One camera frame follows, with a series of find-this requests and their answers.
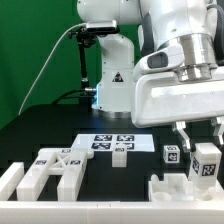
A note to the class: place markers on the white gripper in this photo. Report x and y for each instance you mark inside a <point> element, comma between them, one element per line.
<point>160,99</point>

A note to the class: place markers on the white chair seat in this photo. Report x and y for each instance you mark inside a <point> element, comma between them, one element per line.
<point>176,187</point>

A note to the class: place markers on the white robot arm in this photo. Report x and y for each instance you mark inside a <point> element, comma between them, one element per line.
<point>147,26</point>

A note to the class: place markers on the white tagged cube left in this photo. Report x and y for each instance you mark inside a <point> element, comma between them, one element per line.
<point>171,154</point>

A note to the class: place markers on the white U-shaped fence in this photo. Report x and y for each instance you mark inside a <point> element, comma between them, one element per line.
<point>53,212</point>

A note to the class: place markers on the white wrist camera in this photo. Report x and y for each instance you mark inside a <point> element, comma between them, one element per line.
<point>166,59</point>

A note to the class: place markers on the white marker base plate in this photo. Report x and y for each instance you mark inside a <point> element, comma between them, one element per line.
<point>107,142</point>

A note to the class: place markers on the white chair back frame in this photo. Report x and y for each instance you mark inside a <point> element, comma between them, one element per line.
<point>70,164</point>

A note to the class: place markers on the white rear camera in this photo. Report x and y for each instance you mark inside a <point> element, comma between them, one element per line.
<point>101,26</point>

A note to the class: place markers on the black camera stand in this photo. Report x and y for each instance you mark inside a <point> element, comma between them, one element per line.
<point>84,40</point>

